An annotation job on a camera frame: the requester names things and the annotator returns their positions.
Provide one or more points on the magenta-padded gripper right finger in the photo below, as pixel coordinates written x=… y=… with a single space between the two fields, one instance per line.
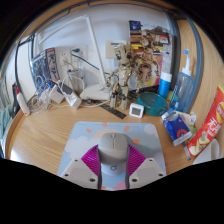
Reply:
x=148 y=173

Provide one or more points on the black ruler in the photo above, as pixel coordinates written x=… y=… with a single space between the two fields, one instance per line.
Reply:
x=113 y=111

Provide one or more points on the white wall socket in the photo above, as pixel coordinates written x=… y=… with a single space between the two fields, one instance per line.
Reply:
x=63 y=58

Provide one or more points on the grey computer mouse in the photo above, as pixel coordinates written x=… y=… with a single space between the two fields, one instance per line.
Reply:
x=113 y=150

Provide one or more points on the metal cup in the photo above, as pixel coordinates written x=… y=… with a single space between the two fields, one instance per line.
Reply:
x=76 y=80

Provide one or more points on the large white power adapter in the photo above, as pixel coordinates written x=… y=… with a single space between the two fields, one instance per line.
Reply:
x=57 y=95

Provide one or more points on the clear blue spray bottle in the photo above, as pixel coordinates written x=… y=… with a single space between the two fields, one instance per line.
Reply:
x=182 y=90

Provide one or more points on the white block charger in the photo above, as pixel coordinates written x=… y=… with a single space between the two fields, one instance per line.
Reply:
x=44 y=96

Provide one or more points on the teal blanket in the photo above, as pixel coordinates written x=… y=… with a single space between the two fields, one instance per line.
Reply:
x=4 y=123

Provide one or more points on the red chips can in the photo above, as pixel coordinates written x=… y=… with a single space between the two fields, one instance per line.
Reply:
x=208 y=128

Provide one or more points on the teal round tin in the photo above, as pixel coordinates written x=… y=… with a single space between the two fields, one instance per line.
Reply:
x=153 y=103

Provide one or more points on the brown tree figure toy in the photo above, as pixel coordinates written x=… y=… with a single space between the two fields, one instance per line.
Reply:
x=123 y=76

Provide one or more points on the white wall plate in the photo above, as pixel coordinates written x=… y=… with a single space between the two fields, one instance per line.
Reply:
x=111 y=50

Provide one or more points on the white mug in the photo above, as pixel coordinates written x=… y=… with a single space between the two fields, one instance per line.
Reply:
x=210 y=153

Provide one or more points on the white red-pump lotion bottle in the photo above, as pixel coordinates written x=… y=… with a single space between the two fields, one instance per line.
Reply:
x=22 y=105

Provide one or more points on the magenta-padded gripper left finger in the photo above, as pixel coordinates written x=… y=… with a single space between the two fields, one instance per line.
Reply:
x=78 y=173

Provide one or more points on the blue robot model kit box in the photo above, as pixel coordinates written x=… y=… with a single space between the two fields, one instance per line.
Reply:
x=43 y=66

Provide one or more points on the blue cloud print mouse pad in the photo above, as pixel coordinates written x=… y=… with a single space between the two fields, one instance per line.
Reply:
x=83 y=140

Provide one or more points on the blue tissue pack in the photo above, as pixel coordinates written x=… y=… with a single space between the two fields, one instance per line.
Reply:
x=178 y=128

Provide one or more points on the small white desk clock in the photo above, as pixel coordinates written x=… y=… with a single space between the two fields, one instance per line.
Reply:
x=136 y=110

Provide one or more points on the grey metal desk frame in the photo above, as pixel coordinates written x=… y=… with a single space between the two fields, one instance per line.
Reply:
x=199 y=56

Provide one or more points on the white desk lamp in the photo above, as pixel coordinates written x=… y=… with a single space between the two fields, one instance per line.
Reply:
x=95 y=91

